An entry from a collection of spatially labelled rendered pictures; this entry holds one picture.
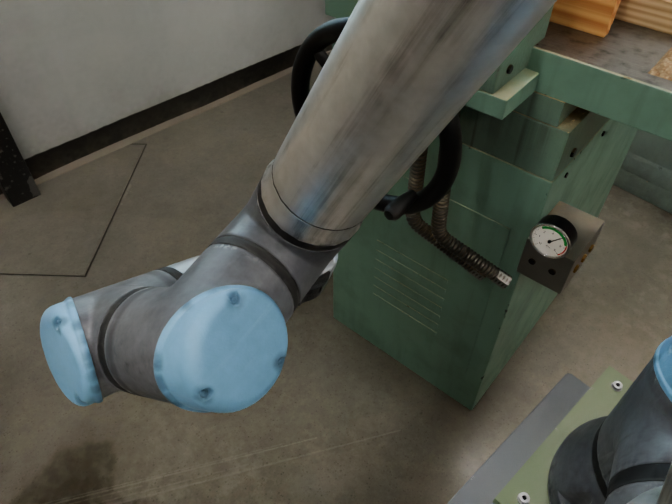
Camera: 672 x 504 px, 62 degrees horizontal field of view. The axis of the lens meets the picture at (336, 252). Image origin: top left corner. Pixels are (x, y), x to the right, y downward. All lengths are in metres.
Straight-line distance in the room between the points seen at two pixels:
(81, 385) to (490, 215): 0.72
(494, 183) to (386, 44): 0.68
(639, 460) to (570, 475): 0.17
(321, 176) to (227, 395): 0.16
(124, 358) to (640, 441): 0.40
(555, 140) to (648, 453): 0.50
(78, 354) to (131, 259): 1.35
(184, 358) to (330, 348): 1.14
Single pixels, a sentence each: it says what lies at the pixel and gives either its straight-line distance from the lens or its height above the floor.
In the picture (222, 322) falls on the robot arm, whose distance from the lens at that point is 0.39.
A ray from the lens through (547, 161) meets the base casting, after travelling 0.91.
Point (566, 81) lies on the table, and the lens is 0.84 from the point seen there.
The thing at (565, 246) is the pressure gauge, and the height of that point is 0.66.
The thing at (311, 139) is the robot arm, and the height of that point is 1.04.
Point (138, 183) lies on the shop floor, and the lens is 2.10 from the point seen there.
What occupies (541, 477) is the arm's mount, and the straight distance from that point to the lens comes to 0.71.
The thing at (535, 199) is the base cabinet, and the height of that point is 0.67.
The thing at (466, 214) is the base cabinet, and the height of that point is 0.58.
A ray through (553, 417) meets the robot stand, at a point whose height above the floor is 0.55.
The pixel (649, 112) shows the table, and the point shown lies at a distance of 0.82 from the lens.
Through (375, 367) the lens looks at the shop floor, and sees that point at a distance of 1.49.
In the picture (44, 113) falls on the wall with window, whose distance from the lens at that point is 2.14.
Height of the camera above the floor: 1.26
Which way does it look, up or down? 46 degrees down
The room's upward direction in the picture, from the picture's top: straight up
